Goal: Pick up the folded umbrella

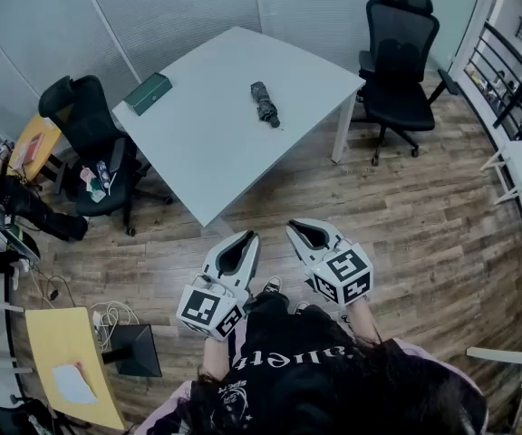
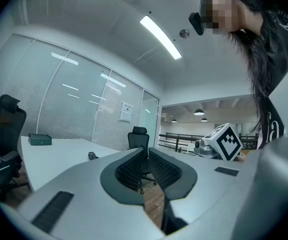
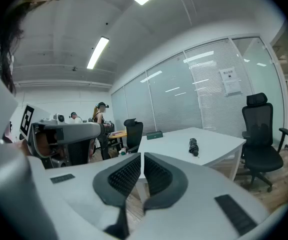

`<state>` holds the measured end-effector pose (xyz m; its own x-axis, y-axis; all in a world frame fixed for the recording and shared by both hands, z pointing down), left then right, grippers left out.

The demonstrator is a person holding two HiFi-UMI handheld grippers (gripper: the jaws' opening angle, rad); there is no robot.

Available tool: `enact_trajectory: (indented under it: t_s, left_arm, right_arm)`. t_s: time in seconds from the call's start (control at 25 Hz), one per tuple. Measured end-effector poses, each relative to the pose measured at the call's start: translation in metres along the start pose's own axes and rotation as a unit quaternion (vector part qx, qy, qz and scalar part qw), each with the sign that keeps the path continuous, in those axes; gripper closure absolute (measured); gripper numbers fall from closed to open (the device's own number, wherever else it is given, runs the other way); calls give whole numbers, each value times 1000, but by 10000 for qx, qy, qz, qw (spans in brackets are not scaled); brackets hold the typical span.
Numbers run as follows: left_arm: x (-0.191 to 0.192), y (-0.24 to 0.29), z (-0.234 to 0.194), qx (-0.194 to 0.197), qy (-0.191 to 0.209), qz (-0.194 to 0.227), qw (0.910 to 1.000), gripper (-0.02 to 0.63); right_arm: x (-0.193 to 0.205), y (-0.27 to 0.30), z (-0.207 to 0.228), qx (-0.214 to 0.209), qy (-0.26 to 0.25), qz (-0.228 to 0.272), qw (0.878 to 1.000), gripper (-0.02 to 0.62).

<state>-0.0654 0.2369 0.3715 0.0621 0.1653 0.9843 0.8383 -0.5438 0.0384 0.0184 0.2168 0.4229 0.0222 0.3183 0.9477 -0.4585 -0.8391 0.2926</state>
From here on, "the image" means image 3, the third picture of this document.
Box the dark green flat box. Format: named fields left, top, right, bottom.
left=146, top=130, right=164, bottom=141

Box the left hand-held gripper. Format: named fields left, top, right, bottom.
left=18, top=103, right=106, bottom=170

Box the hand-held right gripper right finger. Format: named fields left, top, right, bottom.
left=133, top=152, right=270, bottom=240

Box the black mesh office chair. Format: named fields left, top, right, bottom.
left=122, top=118, right=144, bottom=154
left=234, top=92, right=288, bottom=193

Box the white gripper camera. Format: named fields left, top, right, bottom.
left=39, top=113, right=66, bottom=125

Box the round wooden table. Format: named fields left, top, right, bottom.
left=107, top=129, right=128, bottom=150

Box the white paper notice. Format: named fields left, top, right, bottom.
left=218, top=66, right=242, bottom=97

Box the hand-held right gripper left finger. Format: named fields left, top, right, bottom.
left=28, top=152, right=142, bottom=240

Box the white rectangular table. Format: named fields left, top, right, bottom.
left=135, top=126, right=247, bottom=203

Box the black umbrella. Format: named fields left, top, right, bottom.
left=188, top=137, right=200, bottom=158

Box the person's left hand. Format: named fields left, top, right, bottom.
left=36, top=132, right=59, bottom=158

